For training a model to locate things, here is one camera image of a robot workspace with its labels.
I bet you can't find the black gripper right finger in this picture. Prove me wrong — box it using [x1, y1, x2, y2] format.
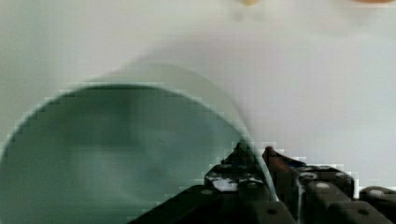
[262, 147, 395, 224]

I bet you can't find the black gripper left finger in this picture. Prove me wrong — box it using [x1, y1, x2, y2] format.
[128, 143, 296, 224]

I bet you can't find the green mug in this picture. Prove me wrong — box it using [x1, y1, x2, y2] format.
[1, 63, 267, 224]

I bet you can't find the orange slice toy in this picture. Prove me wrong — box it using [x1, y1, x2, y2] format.
[351, 0, 396, 4]

